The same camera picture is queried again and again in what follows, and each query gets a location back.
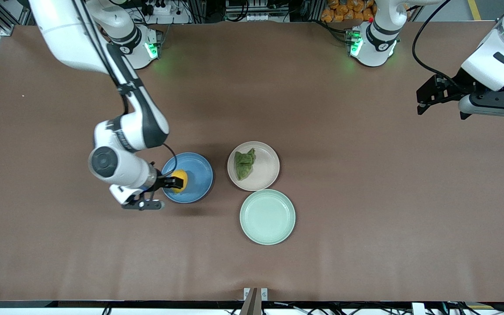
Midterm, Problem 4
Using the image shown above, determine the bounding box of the pale green plate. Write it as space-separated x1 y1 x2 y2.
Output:
239 189 297 245

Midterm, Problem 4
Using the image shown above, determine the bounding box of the black base cable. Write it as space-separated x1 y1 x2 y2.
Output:
318 19 354 45

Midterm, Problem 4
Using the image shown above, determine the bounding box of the white power strip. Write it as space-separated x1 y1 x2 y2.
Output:
140 1 191 25

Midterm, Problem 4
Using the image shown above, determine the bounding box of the metal table edge bracket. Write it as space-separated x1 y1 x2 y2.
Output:
240 287 269 315

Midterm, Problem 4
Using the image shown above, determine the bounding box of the black electronics rack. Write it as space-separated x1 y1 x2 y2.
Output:
225 0 291 23

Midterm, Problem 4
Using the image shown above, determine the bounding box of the yellow lemon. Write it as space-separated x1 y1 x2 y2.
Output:
171 169 189 194

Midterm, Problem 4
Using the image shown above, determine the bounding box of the orange fruit pile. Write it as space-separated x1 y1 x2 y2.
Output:
321 0 376 23

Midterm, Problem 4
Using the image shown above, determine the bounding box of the beige pink plate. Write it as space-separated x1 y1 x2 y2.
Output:
227 141 280 192

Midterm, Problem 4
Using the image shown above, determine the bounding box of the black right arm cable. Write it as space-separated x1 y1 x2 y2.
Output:
72 0 178 178

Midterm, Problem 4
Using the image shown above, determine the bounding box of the blue plate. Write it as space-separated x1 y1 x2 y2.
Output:
160 152 214 204

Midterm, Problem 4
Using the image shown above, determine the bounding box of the green lettuce leaf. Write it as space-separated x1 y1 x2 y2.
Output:
234 148 257 182

